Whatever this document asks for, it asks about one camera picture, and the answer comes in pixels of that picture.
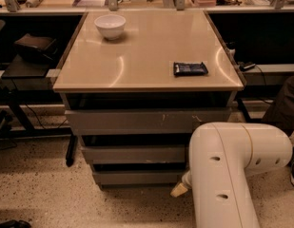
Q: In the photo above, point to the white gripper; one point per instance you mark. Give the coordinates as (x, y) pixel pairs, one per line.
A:
(186, 178)

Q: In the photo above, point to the grey bottom drawer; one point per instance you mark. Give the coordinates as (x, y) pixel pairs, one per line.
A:
(132, 178)

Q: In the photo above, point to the grey drawer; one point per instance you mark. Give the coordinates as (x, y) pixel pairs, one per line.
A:
(135, 154)
(132, 178)
(142, 121)

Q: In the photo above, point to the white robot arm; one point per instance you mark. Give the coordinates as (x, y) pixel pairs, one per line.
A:
(220, 158)

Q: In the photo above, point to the grey middle drawer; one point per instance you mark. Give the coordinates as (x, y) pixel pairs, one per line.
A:
(135, 154)

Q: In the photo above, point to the grey top drawer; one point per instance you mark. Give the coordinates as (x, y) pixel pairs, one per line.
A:
(142, 121)

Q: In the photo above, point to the grey drawer cabinet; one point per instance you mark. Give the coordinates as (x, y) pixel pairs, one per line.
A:
(135, 71)

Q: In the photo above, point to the black leaning bar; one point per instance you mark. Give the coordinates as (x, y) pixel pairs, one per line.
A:
(71, 150)

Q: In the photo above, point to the dark blue snack packet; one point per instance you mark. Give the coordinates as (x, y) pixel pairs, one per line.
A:
(189, 69)

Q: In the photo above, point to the dark trouser leg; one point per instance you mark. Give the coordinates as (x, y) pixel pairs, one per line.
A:
(281, 111)

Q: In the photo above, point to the small black device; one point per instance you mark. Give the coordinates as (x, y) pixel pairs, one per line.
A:
(246, 66)

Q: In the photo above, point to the black object bottom left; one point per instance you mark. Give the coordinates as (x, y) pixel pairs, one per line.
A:
(15, 224)

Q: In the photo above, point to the white ceramic bowl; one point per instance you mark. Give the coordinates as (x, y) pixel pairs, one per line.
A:
(110, 26)

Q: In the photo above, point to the black box on shelf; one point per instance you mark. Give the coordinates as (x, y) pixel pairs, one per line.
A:
(36, 49)

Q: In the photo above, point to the dark low side shelf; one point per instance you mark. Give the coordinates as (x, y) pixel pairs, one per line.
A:
(21, 69)

